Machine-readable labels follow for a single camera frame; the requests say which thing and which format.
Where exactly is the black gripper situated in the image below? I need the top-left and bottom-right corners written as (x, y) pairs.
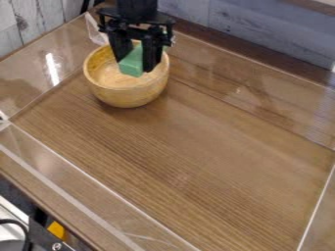
top-left (97, 0), bottom-right (174, 73)

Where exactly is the green rectangular block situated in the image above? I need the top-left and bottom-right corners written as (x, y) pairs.
top-left (118, 44), bottom-right (144, 77)

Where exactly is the brown wooden bowl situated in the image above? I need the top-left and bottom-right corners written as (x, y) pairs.
top-left (82, 45), bottom-right (169, 108)

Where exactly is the clear acrylic corner bracket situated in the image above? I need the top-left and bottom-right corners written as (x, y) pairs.
top-left (84, 12), bottom-right (108, 46)

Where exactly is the clear acrylic tray wall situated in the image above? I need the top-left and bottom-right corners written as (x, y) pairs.
top-left (0, 120), bottom-right (200, 251)

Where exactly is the black cable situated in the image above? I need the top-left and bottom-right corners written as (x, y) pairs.
top-left (0, 219), bottom-right (32, 251)

